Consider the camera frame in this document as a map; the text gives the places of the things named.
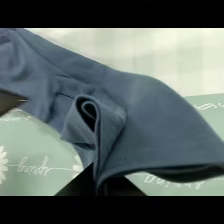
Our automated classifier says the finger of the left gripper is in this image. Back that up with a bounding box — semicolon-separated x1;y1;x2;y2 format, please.
0;88;30;117

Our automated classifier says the blue shirt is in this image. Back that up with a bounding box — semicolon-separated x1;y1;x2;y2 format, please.
0;28;224;197

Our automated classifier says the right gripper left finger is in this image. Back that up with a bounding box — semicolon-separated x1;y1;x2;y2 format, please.
54;162;98;197

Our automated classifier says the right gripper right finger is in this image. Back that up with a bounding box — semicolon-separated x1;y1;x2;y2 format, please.
99;175;148;197

